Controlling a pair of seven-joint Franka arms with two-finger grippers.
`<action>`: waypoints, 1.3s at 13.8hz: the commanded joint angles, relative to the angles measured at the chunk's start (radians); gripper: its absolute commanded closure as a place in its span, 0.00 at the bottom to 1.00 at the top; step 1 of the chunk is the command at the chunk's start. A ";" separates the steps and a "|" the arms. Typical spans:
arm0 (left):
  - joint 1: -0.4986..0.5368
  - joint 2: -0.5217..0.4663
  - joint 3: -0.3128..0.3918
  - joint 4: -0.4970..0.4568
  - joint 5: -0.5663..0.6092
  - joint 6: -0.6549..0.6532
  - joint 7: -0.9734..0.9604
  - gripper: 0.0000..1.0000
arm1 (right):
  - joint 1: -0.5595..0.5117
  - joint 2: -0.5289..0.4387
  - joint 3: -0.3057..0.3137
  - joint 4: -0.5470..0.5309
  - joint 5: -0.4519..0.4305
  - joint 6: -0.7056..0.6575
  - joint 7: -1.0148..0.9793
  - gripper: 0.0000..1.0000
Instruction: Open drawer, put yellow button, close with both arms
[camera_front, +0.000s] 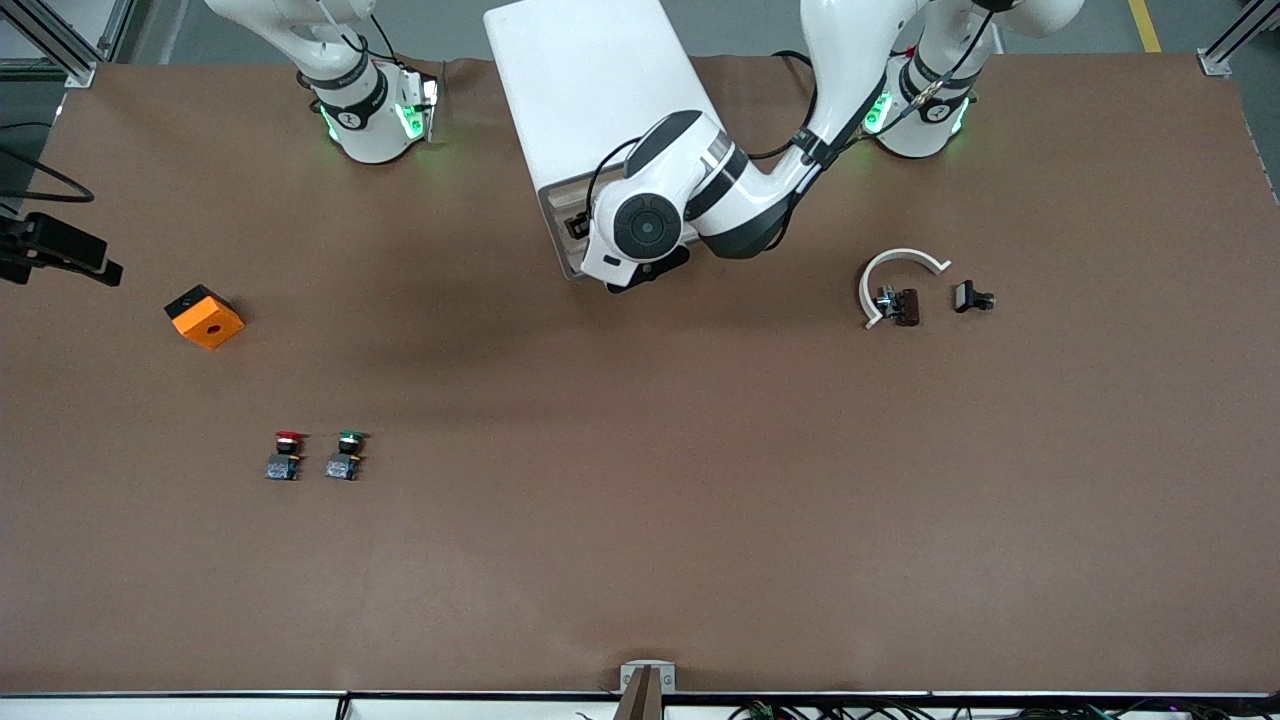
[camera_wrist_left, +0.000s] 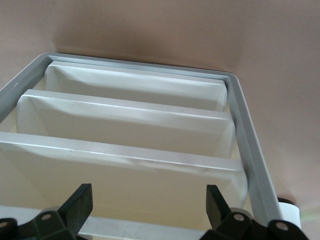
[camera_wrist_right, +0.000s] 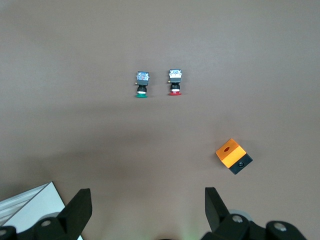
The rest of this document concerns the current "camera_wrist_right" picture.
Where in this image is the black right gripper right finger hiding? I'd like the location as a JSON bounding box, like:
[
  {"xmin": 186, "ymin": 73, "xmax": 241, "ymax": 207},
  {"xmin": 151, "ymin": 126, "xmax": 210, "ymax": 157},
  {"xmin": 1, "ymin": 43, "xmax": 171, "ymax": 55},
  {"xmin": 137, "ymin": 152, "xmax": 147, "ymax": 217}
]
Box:
[{"xmin": 201, "ymin": 186, "xmax": 311, "ymax": 240}]

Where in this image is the white drawer cabinet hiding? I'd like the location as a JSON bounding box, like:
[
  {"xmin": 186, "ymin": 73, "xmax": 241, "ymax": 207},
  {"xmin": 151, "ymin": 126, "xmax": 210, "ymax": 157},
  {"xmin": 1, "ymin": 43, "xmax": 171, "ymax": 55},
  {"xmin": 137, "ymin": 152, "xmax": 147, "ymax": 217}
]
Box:
[{"xmin": 0, "ymin": 180, "xmax": 84, "ymax": 240}]

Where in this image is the orange black button box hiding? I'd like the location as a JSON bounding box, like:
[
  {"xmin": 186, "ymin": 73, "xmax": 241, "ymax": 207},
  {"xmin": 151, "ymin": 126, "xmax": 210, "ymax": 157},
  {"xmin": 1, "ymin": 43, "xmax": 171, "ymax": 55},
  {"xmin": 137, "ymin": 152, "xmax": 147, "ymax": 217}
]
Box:
[{"xmin": 215, "ymin": 137, "xmax": 254, "ymax": 176}]

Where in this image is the green push button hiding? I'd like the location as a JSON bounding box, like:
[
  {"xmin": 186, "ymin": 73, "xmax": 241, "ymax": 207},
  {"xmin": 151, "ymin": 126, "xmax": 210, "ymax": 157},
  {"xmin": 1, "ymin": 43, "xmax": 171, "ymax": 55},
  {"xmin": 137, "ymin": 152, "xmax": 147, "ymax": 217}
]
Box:
[{"xmin": 133, "ymin": 70, "xmax": 152, "ymax": 99}]

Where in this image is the red push button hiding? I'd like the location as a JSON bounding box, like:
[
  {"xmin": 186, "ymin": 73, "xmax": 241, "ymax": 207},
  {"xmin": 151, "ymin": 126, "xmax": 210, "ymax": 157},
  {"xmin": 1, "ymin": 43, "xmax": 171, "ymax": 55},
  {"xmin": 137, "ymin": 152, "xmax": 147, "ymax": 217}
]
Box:
[{"xmin": 166, "ymin": 68, "xmax": 183, "ymax": 97}]

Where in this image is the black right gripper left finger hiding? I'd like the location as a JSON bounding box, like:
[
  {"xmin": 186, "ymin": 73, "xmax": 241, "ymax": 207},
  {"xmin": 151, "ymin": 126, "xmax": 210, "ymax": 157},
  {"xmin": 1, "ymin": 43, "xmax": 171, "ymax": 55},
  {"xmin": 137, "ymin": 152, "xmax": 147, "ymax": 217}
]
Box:
[{"xmin": 0, "ymin": 188, "xmax": 93, "ymax": 240}]

